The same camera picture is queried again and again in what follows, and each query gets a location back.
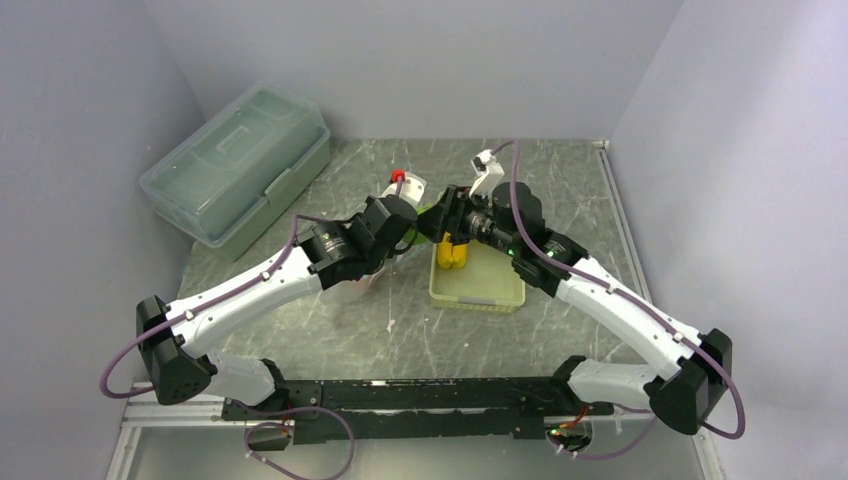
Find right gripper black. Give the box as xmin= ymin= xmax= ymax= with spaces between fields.
xmin=413 ymin=185 xmax=520 ymax=258

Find yellow bananas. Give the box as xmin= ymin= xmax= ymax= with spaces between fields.
xmin=436 ymin=232 xmax=468 ymax=269

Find clear zip top bag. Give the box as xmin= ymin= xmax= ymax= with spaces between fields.
xmin=324 ymin=232 xmax=429 ymax=304

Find pale green perforated basket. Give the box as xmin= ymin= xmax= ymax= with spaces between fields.
xmin=428 ymin=190 xmax=527 ymax=314

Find light green custard apple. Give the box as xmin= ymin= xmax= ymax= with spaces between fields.
xmin=416 ymin=204 xmax=441 ymax=224

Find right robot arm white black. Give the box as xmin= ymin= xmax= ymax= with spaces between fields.
xmin=416 ymin=183 xmax=738 ymax=435

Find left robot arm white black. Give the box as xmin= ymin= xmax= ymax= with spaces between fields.
xmin=136 ymin=194 xmax=421 ymax=420

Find clear lidded storage box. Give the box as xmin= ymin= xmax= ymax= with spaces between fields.
xmin=140 ymin=83 xmax=331 ymax=261

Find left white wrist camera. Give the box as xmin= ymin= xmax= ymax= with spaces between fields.
xmin=379 ymin=169 xmax=427 ymax=208

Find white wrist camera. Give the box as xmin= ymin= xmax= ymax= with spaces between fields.
xmin=469 ymin=149 xmax=504 ymax=197
xmin=379 ymin=169 xmax=427 ymax=208

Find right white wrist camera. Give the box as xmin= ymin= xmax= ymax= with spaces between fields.
xmin=469 ymin=149 xmax=504 ymax=197

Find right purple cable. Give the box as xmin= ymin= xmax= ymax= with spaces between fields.
xmin=490 ymin=139 xmax=747 ymax=462

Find purple cable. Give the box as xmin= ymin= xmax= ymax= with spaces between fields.
xmin=490 ymin=139 xmax=747 ymax=462
xmin=99 ymin=178 xmax=412 ymax=480

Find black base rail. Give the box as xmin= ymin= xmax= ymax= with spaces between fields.
xmin=222 ymin=377 xmax=613 ymax=445

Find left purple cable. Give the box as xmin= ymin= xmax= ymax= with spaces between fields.
xmin=99 ymin=178 xmax=412 ymax=480

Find aluminium frame rail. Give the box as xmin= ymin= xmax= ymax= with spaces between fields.
xmin=106 ymin=393 xmax=251 ymax=479

